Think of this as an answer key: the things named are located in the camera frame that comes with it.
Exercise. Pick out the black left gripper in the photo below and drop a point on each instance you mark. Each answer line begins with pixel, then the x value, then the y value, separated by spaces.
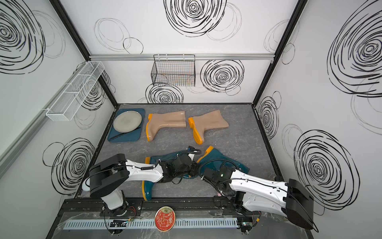
pixel 194 169

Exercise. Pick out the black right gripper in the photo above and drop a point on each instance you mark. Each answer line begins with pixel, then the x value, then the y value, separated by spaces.
pixel 229 194

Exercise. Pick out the green rubber boot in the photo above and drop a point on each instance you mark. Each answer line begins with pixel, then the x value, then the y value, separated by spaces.
pixel 148 183
pixel 214 159

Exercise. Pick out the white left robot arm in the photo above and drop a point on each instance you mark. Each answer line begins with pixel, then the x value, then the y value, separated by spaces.
pixel 105 177

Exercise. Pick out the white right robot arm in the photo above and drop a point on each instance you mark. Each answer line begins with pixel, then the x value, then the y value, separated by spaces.
pixel 253 194

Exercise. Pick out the beige rubber boot left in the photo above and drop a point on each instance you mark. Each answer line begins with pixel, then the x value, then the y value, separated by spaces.
pixel 158 121

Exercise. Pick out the beige rubber boot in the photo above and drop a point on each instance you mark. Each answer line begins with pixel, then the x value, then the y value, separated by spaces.
pixel 158 121
pixel 208 121

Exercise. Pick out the beige rubber boot right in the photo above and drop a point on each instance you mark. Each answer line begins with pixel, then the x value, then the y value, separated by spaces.
pixel 208 121

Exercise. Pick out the teal rectangular tray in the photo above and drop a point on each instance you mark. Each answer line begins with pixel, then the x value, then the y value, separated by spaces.
pixel 132 136

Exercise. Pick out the grey round plate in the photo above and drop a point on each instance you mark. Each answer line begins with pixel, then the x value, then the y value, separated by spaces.
pixel 127 121

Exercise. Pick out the white slotted cable duct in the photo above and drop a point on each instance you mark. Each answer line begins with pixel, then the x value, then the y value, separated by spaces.
pixel 182 223

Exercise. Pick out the black wire basket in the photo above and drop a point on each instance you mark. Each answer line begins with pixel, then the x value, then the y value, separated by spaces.
pixel 175 73

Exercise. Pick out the black mounting rail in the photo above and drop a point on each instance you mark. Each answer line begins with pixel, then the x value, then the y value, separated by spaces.
pixel 226 206

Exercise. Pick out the grey wall rail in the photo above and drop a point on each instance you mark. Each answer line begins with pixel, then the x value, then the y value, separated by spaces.
pixel 182 57

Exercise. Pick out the white wire shelf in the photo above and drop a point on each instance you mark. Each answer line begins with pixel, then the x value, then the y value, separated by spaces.
pixel 76 91

